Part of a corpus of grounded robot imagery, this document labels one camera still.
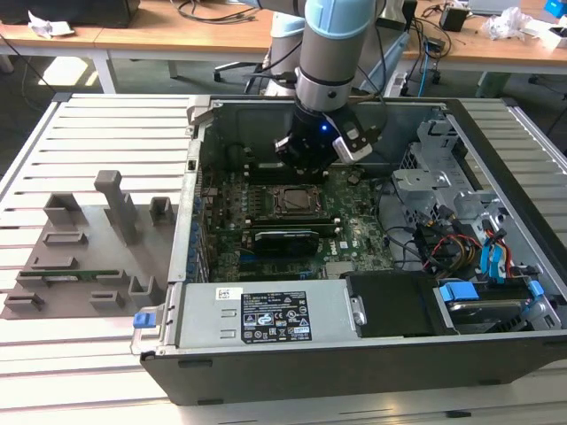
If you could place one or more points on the grey power supply unit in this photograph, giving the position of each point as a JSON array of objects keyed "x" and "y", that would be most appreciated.
[{"x": 204, "y": 314}]

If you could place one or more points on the green motherboard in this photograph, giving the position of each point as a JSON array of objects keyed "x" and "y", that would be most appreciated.
[{"x": 363, "y": 261}]

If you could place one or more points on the clear plastic bag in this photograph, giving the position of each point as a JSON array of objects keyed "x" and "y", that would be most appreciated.
[{"x": 507, "y": 22}]

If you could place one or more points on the blue box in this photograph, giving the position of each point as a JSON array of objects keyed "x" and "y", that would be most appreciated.
[{"x": 556, "y": 8}]

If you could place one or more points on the blue case latch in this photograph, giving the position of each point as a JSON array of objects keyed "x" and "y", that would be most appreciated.
[{"x": 145, "y": 321}]

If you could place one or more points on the black and grey PC case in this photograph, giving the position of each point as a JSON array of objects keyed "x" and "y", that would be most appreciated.
[{"x": 310, "y": 376}]

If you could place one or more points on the wooden desk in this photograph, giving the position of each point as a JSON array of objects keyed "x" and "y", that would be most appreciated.
[
  {"x": 133, "y": 37},
  {"x": 487, "y": 51}
]

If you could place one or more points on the small black box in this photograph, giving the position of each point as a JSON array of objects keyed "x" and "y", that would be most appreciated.
[{"x": 454, "y": 17}]

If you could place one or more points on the white cardboard box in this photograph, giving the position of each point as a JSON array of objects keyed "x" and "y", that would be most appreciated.
[{"x": 542, "y": 35}]

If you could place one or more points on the silver topped CPU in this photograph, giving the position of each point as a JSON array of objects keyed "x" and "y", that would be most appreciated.
[{"x": 294, "y": 201}]

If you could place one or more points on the crumpled white paper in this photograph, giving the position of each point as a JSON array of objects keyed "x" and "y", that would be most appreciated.
[{"x": 48, "y": 26}]

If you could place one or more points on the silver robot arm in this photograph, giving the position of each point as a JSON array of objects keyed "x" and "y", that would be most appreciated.
[{"x": 325, "y": 57}]

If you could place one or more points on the grey parts rack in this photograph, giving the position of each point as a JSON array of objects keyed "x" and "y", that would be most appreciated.
[{"x": 93, "y": 252}]

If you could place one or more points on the hard disk in blue carrier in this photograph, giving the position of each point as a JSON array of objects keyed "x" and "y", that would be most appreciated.
[{"x": 483, "y": 312}]

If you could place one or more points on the CPU socket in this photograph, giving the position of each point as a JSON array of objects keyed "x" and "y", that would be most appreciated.
[{"x": 319, "y": 209}]

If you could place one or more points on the silver metal drive cage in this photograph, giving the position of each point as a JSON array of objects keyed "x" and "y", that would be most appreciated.
[{"x": 421, "y": 179}]

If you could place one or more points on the black plastic cover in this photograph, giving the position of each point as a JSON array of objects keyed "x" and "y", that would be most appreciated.
[{"x": 390, "y": 305}]

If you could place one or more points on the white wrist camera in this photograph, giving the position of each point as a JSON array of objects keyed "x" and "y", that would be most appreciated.
[{"x": 352, "y": 152}]

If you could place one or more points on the black graphics card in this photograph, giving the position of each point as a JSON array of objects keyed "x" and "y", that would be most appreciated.
[{"x": 285, "y": 243}]

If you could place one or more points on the round coin cell battery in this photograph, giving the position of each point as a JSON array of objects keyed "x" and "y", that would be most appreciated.
[{"x": 353, "y": 179}]

